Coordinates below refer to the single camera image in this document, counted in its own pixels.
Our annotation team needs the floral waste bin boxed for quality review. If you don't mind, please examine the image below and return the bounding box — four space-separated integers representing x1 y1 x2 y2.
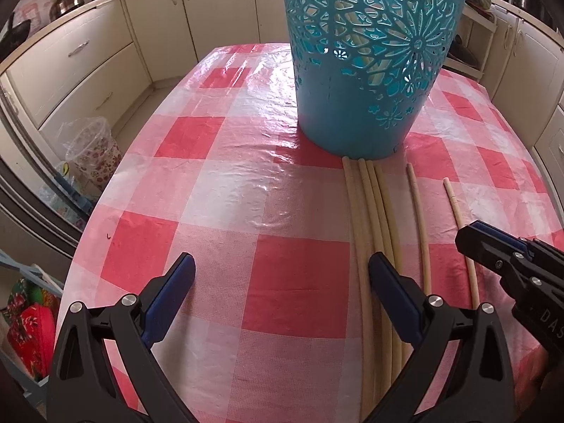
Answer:
57 117 124 195

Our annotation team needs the white cabinet run with drawers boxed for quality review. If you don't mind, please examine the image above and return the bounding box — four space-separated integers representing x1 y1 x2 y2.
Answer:
478 0 564 195

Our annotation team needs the white two-drawer cabinet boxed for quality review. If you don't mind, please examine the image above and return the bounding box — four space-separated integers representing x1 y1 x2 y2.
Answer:
4 6 155 142

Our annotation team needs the green slipper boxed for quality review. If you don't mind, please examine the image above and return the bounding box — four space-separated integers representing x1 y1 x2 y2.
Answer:
24 278 61 307

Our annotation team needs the grey refrigerator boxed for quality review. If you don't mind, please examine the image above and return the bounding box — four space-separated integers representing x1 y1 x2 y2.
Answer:
0 70 95 269

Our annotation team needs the single pale chopstick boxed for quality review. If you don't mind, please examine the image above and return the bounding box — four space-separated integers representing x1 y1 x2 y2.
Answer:
443 177 481 310
405 163 431 296

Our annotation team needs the cream and blue shoe rack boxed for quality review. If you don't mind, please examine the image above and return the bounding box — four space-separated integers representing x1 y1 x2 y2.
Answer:
0 247 67 401

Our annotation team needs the red slipper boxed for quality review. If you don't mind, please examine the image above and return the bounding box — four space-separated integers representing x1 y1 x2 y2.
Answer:
0 304 60 380

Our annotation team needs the red checked plastic tablecloth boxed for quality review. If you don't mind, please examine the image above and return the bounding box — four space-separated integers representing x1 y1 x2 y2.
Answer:
55 43 558 423

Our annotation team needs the bundle of wooden chopsticks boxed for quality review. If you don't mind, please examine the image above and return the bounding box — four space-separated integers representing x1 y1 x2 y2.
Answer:
343 156 412 423

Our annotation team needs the white four-door base cabinet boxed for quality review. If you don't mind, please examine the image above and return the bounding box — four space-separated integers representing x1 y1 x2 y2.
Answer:
123 0 292 84

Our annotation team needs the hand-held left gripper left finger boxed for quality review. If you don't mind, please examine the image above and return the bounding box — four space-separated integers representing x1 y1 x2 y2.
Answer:
46 252 197 423

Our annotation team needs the dark metal basin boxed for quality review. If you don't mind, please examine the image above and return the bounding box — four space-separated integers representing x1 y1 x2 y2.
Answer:
449 35 479 67

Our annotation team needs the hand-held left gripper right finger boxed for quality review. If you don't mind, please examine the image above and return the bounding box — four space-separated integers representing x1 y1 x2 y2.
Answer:
368 252 516 423

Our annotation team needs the steel kettle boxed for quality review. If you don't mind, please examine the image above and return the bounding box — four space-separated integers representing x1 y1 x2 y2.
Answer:
48 0 85 20

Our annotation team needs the white trolley shelf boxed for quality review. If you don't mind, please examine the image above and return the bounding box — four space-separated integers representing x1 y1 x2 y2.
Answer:
445 4 498 82

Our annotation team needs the blue perforated plastic basket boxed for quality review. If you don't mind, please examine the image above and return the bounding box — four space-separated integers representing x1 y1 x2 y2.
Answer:
280 0 474 160

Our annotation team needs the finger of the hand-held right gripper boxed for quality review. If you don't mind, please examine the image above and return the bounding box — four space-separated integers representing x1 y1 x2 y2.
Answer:
471 223 545 250
455 227 525 280

